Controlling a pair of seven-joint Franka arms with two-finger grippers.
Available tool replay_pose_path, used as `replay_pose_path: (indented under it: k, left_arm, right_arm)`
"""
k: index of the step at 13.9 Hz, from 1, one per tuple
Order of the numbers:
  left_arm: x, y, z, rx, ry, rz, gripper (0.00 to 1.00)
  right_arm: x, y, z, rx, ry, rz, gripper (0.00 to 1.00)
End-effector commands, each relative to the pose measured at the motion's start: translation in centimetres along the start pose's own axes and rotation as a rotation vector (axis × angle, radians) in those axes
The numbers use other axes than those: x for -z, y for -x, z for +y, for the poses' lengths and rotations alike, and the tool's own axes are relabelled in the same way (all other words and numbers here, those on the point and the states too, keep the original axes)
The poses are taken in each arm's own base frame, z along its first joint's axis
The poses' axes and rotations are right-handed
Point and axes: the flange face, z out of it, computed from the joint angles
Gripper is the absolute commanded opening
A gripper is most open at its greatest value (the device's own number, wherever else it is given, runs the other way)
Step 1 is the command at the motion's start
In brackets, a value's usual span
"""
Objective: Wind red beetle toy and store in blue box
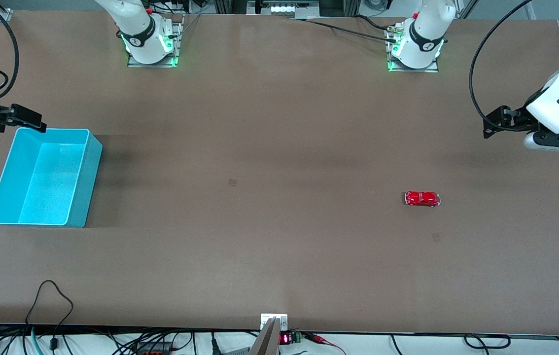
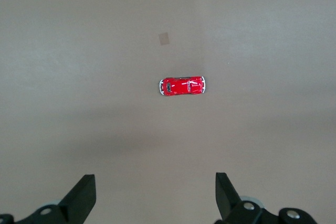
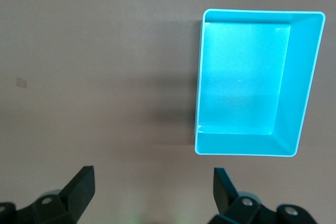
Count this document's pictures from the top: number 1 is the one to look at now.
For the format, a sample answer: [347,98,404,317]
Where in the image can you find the red beetle toy car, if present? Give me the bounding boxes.
[404,190,442,208]

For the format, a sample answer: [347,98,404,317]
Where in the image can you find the blue plastic box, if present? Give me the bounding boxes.
[0,127,103,229]

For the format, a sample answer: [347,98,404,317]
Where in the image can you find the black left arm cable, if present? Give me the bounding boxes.
[468,0,534,124]

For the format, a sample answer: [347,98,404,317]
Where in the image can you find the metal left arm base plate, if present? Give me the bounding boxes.
[386,22,440,74]

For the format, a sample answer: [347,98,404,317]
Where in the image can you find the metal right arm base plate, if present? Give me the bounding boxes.
[126,14,185,69]

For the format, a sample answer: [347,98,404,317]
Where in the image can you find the black cable to arm base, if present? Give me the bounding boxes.
[287,15,399,42]

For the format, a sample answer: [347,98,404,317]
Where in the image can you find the thin black looped cable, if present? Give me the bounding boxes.
[25,280,74,347]

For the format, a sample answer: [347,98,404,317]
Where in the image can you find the black coiled cable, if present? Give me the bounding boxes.
[463,334,511,350]

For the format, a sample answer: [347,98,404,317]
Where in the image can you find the aluminium frame with light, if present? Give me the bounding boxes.
[246,0,320,19]

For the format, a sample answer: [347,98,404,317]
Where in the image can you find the red clip wire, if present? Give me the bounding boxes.
[303,332,348,355]

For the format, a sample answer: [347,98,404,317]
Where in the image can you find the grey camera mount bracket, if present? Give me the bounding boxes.
[248,313,289,355]

